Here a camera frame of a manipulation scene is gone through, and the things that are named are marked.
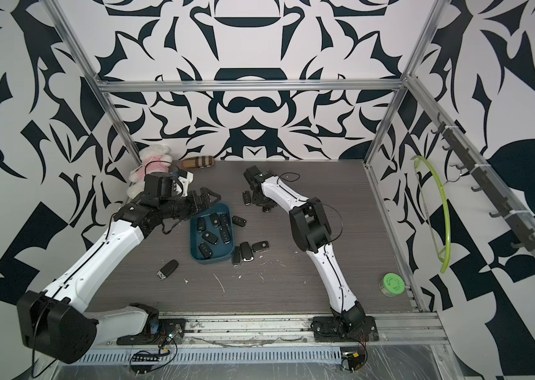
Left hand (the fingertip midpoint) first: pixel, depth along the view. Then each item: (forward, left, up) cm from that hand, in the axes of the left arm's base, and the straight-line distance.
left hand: (211, 197), depth 78 cm
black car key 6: (-2, -2, -22) cm, 22 cm away
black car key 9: (-7, -15, -23) cm, 28 cm away
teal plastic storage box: (-9, -1, -23) cm, 25 cm away
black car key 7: (-3, +4, -23) cm, 23 cm away
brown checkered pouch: (+36, +12, -19) cm, 42 cm away
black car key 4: (+5, +3, -22) cm, 23 cm away
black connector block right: (-43, -43, -25) cm, 65 cm away
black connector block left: (-43, +19, -24) cm, 53 cm away
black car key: (+16, -10, -22) cm, 29 cm away
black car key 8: (-9, -10, -22) cm, 26 cm away
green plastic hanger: (-24, -65, 0) cm, 70 cm away
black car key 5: (+3, +8, -22) cm, 24 cm away
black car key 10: (-14, +18, -24) cm, 33 cm away
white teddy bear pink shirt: (+32, +32, -13) cm, 47 cm away
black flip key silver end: (-11, -7, -23) cm, 26 cm away
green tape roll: (-24, -59, -19) cm, 66 cm away
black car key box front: (-8, +5, -22) cm, 24 cm away
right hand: (+15, -17, -22) cm, 31 cm away
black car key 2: (+4, -7, -23) cm, 24 cm away
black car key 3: (+5, -1, -22) cm, 22 cm away
